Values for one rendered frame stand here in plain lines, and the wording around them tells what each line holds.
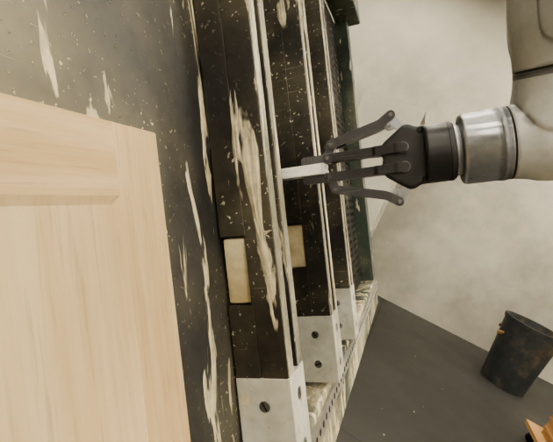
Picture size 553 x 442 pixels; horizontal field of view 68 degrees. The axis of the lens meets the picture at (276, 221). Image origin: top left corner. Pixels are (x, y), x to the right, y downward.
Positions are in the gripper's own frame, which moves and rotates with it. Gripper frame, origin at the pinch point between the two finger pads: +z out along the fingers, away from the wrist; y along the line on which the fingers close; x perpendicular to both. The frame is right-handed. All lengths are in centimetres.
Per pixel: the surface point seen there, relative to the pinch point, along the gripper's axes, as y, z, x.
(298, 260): -14.7, 6.6, -16.0
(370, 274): -35, 5, -118
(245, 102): 8.0, 3.1, 11.8
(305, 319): -25.7, 6.5, -15.6
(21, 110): 2.0, 6.6, 38.7
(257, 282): -13.5, 4.0, 11.8
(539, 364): -166, -110, -359
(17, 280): -7.7, 6.9, 40.0
